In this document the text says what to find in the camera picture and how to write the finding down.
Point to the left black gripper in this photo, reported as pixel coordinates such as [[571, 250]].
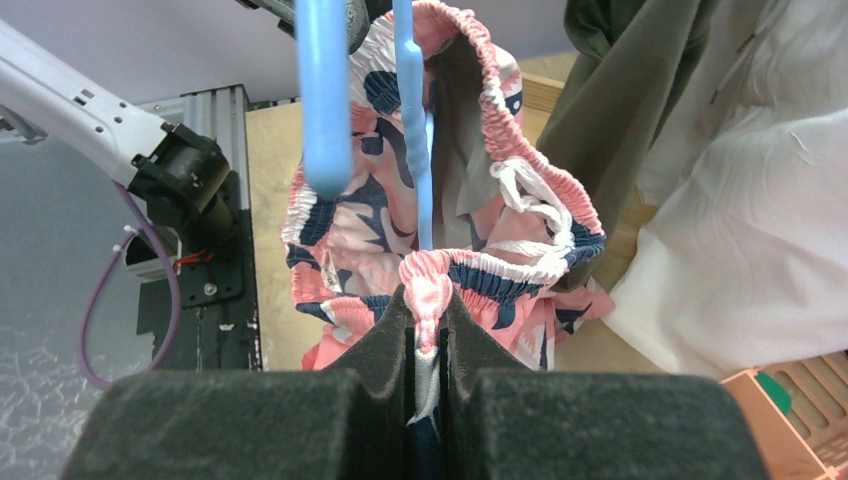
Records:
[[346, 21]]

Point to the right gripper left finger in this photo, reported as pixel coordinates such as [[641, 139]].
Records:
[[346, 421]]

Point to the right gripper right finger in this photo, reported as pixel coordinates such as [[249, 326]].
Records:
[[504, 420]]

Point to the blue wire hanger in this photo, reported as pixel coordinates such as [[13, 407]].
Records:
[[326, 124]]

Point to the pink patterned shorts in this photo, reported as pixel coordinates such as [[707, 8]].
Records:
[[507, 224]]

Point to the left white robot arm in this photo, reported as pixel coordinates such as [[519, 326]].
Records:
[[119, 146]]

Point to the dark green shorts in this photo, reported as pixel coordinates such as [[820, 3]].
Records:
[[635, 60]]

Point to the white shorts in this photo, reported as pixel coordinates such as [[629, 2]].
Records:
[[744, 263]]

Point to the green small object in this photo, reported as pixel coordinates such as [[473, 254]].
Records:
[[775, 391]]

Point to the orange plastic file organizer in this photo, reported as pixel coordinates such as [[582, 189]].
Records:
[[811, 441]]

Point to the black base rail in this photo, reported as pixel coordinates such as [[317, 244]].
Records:
[[201, 306]]

